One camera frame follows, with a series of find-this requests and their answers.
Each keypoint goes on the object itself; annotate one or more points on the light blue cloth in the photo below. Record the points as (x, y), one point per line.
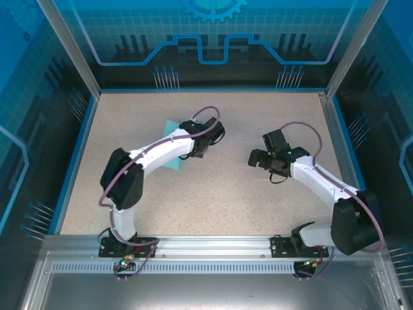
(169, 129)

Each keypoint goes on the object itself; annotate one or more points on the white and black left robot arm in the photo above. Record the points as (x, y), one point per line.
(161, 151)

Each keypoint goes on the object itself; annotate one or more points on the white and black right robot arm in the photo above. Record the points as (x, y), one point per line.
(316, 177)

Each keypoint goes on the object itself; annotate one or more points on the metal tray sheet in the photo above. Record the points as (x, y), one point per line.
(206, 290)

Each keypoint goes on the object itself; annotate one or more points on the blue table edge trim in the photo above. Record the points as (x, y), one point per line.
(72, 164)
(355, 164)

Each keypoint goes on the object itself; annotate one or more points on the aluminium side rail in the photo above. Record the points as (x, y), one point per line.
(342, 155)

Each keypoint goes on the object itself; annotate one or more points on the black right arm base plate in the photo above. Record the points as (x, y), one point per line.
(280, 247)

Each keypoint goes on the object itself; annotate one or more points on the aluminium mounting rail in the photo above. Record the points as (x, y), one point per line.
(213, 245)

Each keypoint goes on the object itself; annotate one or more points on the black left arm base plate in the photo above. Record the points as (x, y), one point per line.
(145, 245)

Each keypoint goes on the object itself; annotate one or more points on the aluminium frame post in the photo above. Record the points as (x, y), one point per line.
(355, 48)
(69, 48)

